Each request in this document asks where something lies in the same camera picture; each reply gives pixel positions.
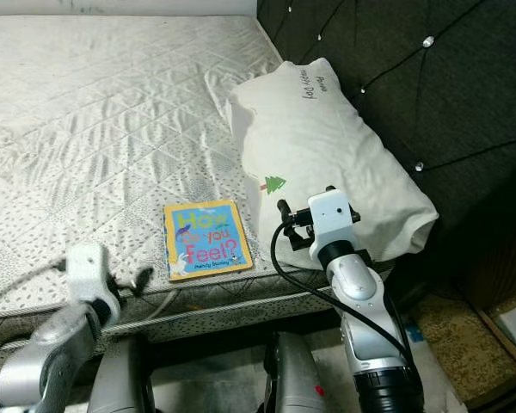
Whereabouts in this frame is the brown wooden bedside cabinet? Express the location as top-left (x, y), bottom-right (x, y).
top-left (460, 225), bottom-right (516, 373)

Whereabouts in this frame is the blue yellow children's book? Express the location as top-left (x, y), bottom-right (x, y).
top-left (163, 200), bottom-right (254, 281)

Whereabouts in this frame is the brown speckled floor mat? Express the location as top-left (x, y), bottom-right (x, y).
top-left (413, 293), bottom-right (513, 402)

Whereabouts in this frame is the dark bed frame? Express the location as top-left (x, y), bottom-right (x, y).
top-left (0, 293), bottom-right (379, 405)

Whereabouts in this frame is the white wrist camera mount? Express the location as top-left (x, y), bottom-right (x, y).
top-left (308, 189), bottom-right (356, 246)
top-left (66, 241), bottom-right (121, 302)

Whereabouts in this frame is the grey robot right leg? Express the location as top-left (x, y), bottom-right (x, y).
top-left (262, 331), bottom-right (328, 413)

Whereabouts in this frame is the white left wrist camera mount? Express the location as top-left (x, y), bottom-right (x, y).
top-left (66, 241), bottom-right (121, 302)

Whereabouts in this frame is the white pillow with tree print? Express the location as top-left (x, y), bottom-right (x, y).
top-left (228, 58), bottom-right (439, 264)

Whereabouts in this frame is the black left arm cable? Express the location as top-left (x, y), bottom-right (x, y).
top-left (0, 258), bottom-right (75, 405)

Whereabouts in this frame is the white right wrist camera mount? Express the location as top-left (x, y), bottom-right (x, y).
top-left (308, 189), bottom-right (356, 246)

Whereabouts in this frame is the dark tufted headboard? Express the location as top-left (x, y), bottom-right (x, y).
top-left (256, 0), bottom-right (516, 293)

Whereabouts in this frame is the grey robot left leg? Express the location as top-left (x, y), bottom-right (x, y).
top-left (95, 336), bottom-right (152, 413)

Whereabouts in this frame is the grey robot leg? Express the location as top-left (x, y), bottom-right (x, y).
top-left (262, 331), bottom-right (328, 413)
top-left (95, 336), bottom-right (152, 413)

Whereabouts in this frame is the white quilted mattress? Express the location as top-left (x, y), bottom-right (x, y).
top-left (0, 15), bottom-right (379, 347)

